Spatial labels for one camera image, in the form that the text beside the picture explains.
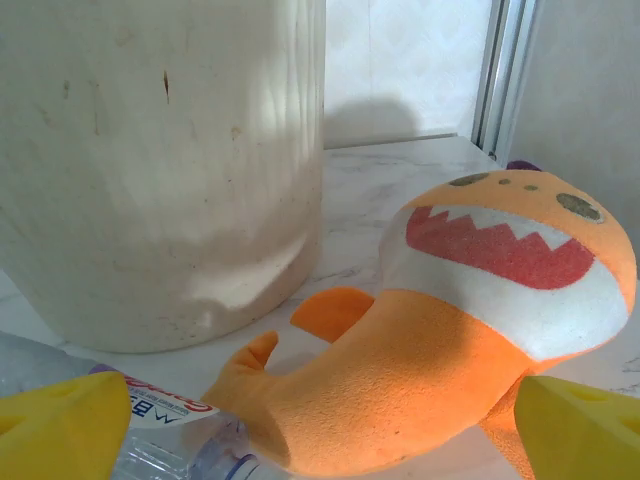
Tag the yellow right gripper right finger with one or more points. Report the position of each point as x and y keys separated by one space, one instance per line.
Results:
x=585 y=440

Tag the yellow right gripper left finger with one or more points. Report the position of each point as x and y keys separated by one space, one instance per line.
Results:
x=55 y=435

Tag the clear bottle red white label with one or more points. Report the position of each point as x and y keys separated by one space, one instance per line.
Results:
x=165 y=407

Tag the white plastic bin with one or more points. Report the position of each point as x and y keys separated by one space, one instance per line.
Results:
x=150 y=175

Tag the orange plush dinosaur toy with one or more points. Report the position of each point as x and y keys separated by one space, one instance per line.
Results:
x=400 y=375

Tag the aluminium frame post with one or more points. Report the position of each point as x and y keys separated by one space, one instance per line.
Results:
x=500 y=75

